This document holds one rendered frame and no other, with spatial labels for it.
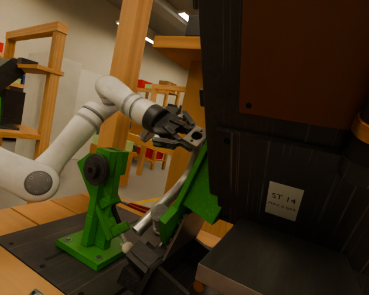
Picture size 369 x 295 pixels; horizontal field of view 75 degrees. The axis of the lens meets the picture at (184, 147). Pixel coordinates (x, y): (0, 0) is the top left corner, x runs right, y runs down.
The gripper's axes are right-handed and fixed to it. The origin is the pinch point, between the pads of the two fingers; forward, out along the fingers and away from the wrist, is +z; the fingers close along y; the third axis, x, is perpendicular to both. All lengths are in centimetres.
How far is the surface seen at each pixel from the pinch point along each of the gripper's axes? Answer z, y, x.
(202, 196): 11.7, -12.4, -4.2
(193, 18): -26.9, 35.4, -9.7
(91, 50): -655, 328, 345
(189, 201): 9.9, -14.2, -2.5
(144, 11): -59, 43, -2
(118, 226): -3.9, -24.9, 11.4
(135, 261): 5.9, -28.0, 8.3
